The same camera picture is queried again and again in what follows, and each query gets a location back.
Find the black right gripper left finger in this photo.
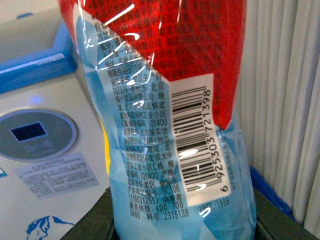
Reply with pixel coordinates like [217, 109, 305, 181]
[62, 188, 115, 240]

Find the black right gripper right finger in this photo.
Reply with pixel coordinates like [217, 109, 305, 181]
[254, 189, 317, 240]

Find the red iced tea bottle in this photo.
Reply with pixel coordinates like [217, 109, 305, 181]
[58, 0, 257, 240]

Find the grey instruction sticker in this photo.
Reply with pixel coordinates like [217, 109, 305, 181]
[13, 152, 100, 199]

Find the white blue chest freezer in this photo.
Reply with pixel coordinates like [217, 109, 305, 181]
[0, 7, 109, 240]

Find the white ribbed radiator panel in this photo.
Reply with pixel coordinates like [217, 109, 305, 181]
[237, 0, 320, 232]

